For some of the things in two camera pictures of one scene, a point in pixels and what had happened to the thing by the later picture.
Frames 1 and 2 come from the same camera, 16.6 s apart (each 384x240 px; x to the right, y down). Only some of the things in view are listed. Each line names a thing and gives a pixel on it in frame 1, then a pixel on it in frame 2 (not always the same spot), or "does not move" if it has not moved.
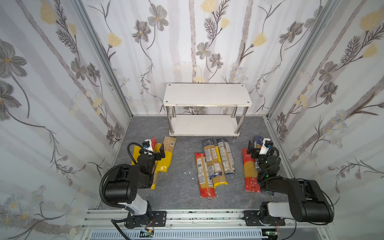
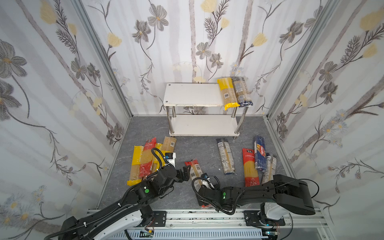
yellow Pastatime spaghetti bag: [158, 163] does not move
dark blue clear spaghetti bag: [213, 163] → [241, 88]
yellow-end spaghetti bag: [219, 176] → [228, 92]
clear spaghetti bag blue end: [226, 157] does not move
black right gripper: [255, 153] → [202, 195]
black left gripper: [157, 151] → [183, 173]
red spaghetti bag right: [250, 177] does not move
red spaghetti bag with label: [207, 189] → [196, 171]
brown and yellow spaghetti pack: [162, 165] does not move
